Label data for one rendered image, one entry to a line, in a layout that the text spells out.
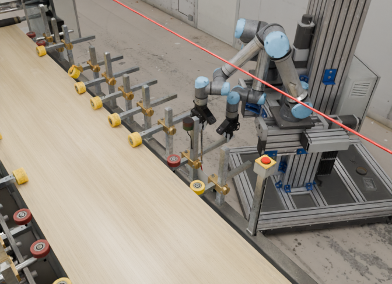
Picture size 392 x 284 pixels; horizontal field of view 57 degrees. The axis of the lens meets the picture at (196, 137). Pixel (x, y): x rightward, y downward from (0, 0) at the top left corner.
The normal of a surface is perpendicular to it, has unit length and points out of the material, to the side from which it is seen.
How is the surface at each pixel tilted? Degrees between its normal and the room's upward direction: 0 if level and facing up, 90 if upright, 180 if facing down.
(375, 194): 0
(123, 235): 0
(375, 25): 90
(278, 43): 83
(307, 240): 0
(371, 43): 90
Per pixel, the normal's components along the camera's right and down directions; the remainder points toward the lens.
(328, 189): 0.03, -0.78
